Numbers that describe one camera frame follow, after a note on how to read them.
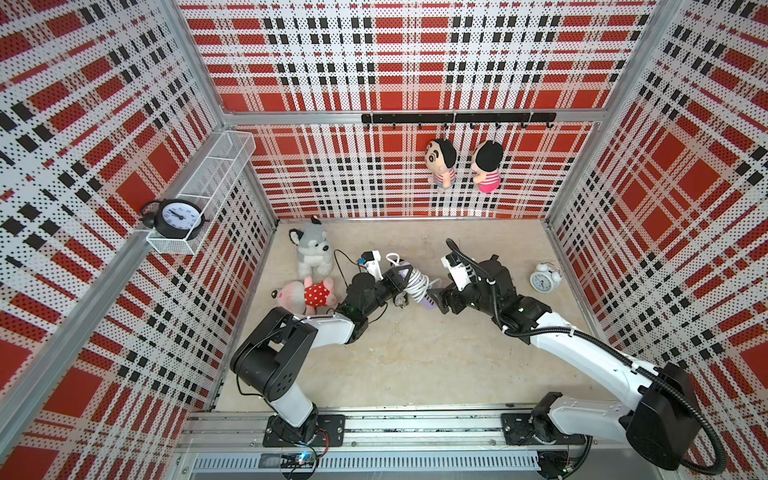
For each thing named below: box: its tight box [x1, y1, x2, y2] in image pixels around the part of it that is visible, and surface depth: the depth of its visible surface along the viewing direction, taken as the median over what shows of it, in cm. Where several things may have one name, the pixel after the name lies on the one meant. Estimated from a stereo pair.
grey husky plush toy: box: [289, 215, 333, 281], surface depth 95 cm
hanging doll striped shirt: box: [425, 138, 457, 193], surface depth 95 cm
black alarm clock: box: [139, 198, 210, 240], surface depth 64 cm
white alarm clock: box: [530, 262, 563, 293], surface depth 97 cm
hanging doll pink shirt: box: [471, 140, 503, 194], surface depth 98 cm
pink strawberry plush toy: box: [271, 276, 337, 315], surface depth 95 cm
